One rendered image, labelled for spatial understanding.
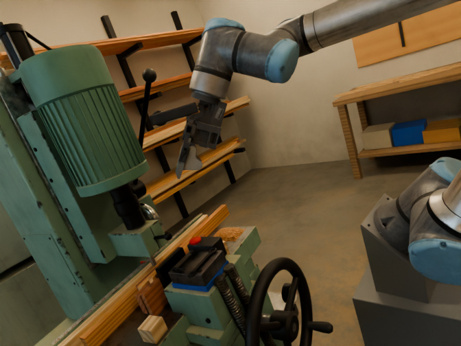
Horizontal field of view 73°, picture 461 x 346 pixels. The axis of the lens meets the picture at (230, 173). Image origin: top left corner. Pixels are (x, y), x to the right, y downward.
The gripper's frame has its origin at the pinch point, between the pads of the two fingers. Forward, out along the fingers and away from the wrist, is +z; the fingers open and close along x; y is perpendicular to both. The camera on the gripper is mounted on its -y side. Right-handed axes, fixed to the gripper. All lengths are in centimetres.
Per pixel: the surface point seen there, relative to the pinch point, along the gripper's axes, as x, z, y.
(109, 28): 289, -67, -95
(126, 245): 0.7, 21.9, -7.7
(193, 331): -18.3, 28.8, 11.2
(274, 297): 14, 37, 43
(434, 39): 201, -136, 204
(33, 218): 9.3, 23.8, -33.3
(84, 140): -6.4, -3.5, -20.7
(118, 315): -10.3, 33.9, -5.0
